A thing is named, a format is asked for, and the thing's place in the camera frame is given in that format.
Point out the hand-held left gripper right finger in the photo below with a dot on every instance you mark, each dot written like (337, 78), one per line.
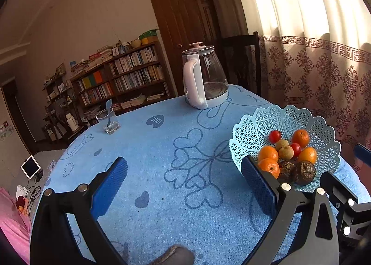
(259, 186)

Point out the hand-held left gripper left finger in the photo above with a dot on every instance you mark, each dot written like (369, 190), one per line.
(110, 186)

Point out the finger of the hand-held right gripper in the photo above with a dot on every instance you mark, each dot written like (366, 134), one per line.
(363, 155)
(333, 188)

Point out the large orange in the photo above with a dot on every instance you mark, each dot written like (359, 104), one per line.
(269, 168)
(268, 153)

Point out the dark brown mangosteen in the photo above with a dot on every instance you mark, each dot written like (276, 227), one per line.
(304, 172)
(287, 170)

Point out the small mandarin orange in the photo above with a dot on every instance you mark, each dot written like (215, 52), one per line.
(307, 155)

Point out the small red tomato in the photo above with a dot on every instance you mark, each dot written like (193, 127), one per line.
(296, 149)

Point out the large red tomato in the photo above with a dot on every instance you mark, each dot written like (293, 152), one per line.
(274, 136)

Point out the teal plastic lattice basket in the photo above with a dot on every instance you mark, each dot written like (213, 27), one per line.
(260, 126)

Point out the blue printed tablecloth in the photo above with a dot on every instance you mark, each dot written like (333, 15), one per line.
(159, 195)

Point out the white power strip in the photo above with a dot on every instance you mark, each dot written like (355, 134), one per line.
(52, 165)

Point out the clear drinking glass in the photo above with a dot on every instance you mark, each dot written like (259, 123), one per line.
(108, 123)

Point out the white thermos jug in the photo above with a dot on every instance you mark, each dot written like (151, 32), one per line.
(72, 122)

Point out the white tablet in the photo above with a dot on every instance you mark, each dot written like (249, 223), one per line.
(30, 166)

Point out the white crumpled cloth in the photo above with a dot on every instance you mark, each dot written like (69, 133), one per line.
(21, 191)

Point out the red orange toy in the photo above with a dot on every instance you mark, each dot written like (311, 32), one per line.
(22, 205)

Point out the dark wooden shelf rack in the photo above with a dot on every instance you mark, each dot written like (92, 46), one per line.
(56, 99)

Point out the wooden bookshelf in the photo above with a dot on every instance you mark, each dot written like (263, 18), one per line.
(110, 79)

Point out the pink dotted blanket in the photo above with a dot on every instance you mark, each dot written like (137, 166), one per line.
(11, 230)

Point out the rows of books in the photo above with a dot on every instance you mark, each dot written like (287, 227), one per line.
(130, 78)

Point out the white wardrobe with stickers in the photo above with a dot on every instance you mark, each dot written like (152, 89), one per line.
(7, 143)

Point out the patterned beige curtain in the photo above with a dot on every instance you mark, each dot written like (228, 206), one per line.
(313, 50)

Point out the dark wooden chair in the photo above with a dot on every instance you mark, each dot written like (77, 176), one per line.
(243, 62)

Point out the framed picture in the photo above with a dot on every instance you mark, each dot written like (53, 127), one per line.
(60, 68)

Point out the yellow teapot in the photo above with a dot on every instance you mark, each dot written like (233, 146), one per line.
(136, 42)

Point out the green box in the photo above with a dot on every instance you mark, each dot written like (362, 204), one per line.
(149, 33)

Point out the dark wooden door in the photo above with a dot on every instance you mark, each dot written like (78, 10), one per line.
(185, 15)

